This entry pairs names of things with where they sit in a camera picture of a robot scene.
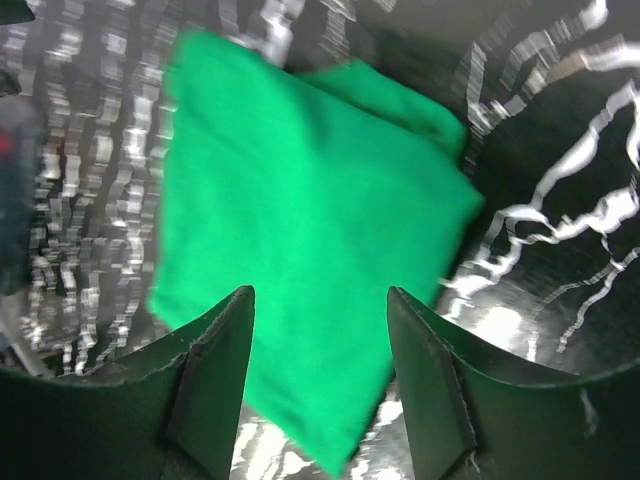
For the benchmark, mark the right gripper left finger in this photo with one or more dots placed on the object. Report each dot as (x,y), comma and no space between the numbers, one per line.
(169,410)

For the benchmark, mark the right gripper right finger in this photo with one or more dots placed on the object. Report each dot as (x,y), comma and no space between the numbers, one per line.
(475,411)

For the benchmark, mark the green t shirt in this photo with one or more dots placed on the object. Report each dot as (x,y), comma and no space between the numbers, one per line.
(321,190)

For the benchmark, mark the clear plastic bin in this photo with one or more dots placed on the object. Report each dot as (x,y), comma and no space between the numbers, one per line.
(20,138)

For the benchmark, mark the black marble pattern mat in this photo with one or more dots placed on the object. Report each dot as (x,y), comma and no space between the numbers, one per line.
(548,93)

